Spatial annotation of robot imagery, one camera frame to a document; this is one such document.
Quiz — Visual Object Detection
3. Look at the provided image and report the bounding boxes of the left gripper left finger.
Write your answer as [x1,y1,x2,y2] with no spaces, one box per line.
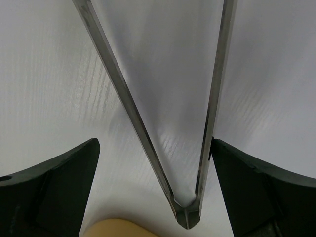
[0,138,100,237]

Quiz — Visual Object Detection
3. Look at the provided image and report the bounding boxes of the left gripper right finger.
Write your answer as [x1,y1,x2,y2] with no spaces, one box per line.
[211,139,316,237]

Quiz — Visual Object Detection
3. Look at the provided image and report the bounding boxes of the metal food tongs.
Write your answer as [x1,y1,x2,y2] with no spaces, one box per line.
[74,0,237,230]

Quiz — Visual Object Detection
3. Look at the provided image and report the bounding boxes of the yellow lunch box base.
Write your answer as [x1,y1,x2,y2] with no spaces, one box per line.
[83,218,157,237]

